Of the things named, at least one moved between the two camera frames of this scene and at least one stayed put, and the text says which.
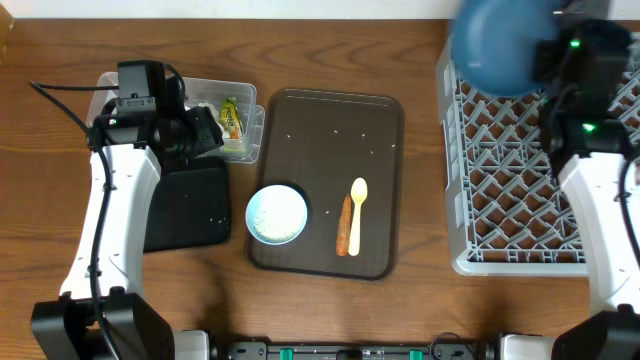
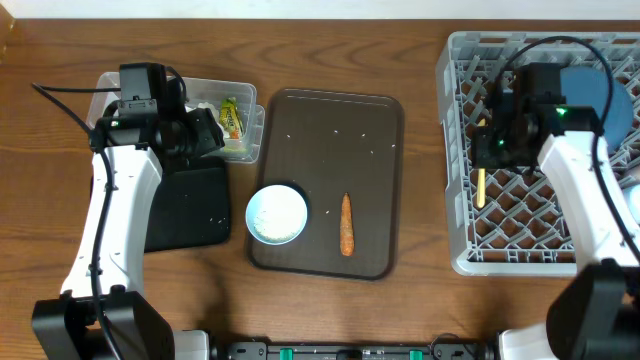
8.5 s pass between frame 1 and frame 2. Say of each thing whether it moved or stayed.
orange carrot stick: stayed
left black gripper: stayed
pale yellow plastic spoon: moved
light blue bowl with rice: stayed
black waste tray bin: stayed
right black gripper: moved
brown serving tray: stayed
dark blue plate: moved
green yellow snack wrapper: stayed
